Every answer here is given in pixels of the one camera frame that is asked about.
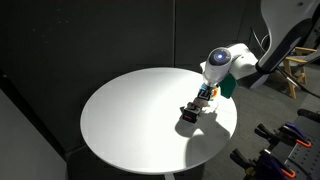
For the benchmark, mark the white black Franka robot arm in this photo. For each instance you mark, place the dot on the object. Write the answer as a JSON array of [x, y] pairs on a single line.
[[220, 63]]

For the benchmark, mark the purple black spring clamp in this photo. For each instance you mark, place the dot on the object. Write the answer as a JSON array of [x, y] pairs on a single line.
[[295, 130], [270, 163]]

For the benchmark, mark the white table pedestal base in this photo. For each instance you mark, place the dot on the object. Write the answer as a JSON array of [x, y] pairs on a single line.
[[170, 177]]

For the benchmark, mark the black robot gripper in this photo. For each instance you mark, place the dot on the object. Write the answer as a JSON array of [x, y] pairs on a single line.
[[210, 85]]

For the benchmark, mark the wooden folding chair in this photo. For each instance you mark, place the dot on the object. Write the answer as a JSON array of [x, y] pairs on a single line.
[[292, 87]]

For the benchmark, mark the black checkered square toy cube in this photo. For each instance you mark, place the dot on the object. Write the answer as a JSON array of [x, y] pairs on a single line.
[[191, 114]]

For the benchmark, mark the teal wrist mounted box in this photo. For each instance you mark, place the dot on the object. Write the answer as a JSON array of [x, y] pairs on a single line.
[[228, 86]]

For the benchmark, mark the perforated metal board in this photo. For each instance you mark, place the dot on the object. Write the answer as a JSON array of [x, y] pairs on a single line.
[[305, 160]]

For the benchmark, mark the blue square toy cube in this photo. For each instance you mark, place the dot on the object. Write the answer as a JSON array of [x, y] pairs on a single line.
[[204, 94]]

